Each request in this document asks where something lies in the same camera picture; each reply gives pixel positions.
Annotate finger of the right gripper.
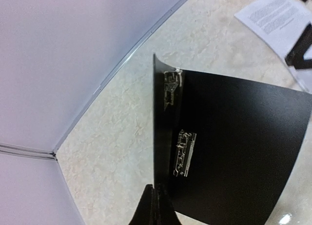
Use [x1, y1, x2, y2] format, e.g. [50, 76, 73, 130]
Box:
[285, 23, 312, 70]

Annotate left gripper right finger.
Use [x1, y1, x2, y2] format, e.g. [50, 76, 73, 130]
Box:
[156, 184, 182, 225]

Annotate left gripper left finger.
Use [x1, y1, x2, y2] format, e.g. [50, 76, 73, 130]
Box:
[129, 184, 154, 225]

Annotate white paper stack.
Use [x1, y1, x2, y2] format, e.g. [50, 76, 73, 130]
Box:
[234, 0, 312, 93]

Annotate black clip folder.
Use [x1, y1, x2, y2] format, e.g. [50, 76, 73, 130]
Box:
[153, 57, 312, 225]

